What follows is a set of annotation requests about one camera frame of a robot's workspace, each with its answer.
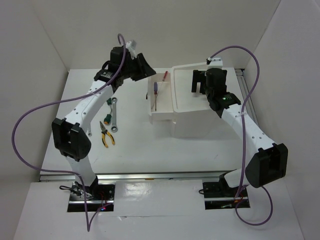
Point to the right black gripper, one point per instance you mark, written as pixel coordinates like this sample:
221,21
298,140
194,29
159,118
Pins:
198,77

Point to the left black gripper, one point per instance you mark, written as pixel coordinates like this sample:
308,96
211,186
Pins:
143,70

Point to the purple handle screwdriver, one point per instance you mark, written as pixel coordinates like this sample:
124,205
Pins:
155,90

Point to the red handle screwdriver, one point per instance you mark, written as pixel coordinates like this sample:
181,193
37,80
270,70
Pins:
164,77

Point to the white drawer cabinet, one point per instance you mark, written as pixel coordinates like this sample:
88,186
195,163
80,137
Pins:
192,115

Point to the short green screwdriver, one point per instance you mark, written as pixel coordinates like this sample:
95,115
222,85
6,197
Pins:
109,102

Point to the green orange stubby screwdriver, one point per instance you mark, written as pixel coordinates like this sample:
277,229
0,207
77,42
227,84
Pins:
107,119

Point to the large ratchet wrench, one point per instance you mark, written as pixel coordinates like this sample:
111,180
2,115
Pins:
114,127

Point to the small silver wrench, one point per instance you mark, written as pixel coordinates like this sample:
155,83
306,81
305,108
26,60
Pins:
89,131

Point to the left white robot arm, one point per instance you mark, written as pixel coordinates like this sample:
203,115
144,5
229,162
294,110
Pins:
70,133

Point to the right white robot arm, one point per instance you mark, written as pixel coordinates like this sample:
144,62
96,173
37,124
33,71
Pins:
264,161

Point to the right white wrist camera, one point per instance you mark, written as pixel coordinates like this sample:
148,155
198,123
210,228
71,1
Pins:
214,62

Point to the aluminium side rail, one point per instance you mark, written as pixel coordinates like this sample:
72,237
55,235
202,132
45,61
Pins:
240,74

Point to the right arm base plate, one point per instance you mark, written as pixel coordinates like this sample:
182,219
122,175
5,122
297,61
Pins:
221,197

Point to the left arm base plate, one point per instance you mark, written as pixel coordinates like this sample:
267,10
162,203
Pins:
104,197

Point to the aluminium front rail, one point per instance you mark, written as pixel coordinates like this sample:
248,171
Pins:
137,176

